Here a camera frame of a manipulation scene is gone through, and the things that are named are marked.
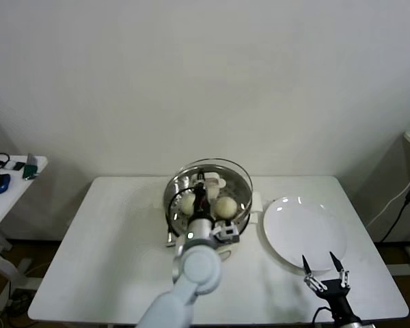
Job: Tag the white table base frame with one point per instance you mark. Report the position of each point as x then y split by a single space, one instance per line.
22 282

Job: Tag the round glass pot lid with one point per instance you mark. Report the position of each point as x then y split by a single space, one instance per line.
215 179

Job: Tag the green circuit board item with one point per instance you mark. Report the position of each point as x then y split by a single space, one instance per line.
28 169

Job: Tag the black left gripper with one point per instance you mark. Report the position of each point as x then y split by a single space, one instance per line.
202 205

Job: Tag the large white plate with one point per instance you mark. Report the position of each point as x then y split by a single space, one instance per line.
294 232

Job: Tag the stainless steel steamer basket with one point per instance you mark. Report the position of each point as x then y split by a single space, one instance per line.
256 203

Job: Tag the white steamed baozi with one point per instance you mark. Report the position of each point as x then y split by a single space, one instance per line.
225 207
187 205
213 193

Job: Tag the white desk foot bar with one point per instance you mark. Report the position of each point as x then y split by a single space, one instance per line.
406 269

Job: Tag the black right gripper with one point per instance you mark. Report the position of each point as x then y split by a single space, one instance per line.
335 290

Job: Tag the small black device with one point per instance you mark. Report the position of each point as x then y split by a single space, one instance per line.
17 166

